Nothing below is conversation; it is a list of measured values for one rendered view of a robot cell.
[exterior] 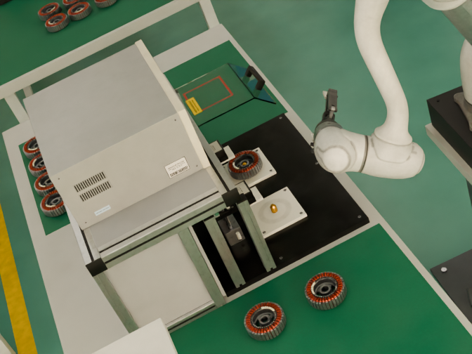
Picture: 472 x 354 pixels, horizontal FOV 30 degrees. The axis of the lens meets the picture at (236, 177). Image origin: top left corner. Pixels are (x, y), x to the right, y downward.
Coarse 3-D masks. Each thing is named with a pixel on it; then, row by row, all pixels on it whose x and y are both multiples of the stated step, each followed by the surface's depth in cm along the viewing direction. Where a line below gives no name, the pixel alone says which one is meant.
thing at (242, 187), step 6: (240, 186) 261; (246, 186) 260; (240, 192) 259; (246, 192) 258; (252, 192) 263; (258, 192) 262; (252, 198) 259; (258, 198) 260; (234, 204) 258; (252, 204) 261; (222, 210) 259; (228, 210) 258; (234, 210) 259; (222, 216) 258; (228, 222) 262
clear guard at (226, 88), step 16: (208, 80) 281; (224, 80) 278; (240, 80) 275; (256, 80) 282; (192, 96) 277; (208, 96) 274; (224, 96) 271; (240, 96) 269; (256, 96) 268; (208, 112) 268; (224, 112) 265
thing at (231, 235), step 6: (228, 216) 267; (222, 222) 266; (234, 222) 265; (222, 228) 264; (228, 228) 263; (234, 228) 263; (240, 228) 263; (228, 234) 263; (234, 234) 263; (240, 234) 264; (228, 240) 264; (234, 240) 265; (240, 240) 266
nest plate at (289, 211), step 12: (276, 192) 275; (288, 192) 273; (264, 204) 273; (276, 204) 271; (288, 204) 269; (264, 216) 269; (276, 216) 267; (288, 216) 265; (300, 216) 264; (264, 228) 265; (276, 228) 263
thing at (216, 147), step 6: (210, 144) 280; (216, 144) 279; (216, 150) 277; (222, 150) 276; (228, 150) 282; (216, 156) 277; (222, 156) 277; (228, 156) 280; (234, 156) 279; (222, 162) 279
